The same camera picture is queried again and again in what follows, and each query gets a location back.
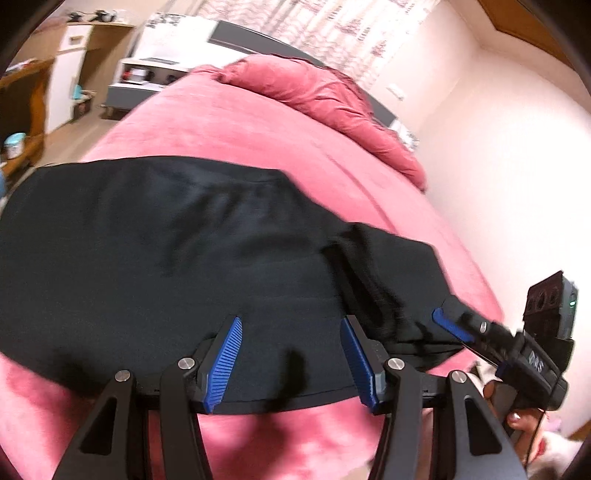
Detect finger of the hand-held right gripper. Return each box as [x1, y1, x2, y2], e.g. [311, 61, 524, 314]
[431, 298, 509, 358]

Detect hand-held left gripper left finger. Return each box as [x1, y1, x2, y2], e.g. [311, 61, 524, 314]
[51, 315, 244, 480]

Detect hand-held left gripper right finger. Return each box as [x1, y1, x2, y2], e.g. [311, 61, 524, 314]
[339, 316, 529, 480]

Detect black embroidered pants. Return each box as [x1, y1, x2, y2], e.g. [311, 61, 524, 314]
[0, 156, 485, 414]

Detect person's right forearm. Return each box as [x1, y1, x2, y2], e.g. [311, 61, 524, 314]
[529, 415, 585, 480]

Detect person's right hand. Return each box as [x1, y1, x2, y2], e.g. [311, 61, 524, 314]
[482, 381, 555, 464]

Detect bed with pink sheet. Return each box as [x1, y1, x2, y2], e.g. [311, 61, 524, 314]
[0, 64, 509, 480]

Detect pink duvet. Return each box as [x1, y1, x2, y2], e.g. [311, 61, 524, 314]
[217, 54, 428, 192]

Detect white grey nightstand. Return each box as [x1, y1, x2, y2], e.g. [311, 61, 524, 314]
[105, 58, 190, 121]

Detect teal lid jar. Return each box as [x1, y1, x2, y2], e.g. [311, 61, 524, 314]
[4, 133, 27, 160]

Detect brown wooden furniture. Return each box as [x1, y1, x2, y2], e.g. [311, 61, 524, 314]
[478, 0, 591, 80]

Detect white ship print curtain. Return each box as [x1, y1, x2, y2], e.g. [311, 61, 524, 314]
[185, 0, 444, 93]

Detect grey headboard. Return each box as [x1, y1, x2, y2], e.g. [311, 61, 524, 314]
[208, 18, 402, 134]

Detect wooden cabinet with white door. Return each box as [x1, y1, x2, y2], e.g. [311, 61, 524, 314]
[44, 21, 139, 134]

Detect wooden desk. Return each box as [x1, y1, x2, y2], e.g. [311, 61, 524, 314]
[0, 58, 56, 178]

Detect black cable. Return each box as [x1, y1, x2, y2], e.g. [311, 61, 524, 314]
[521, 378, 570, 468]

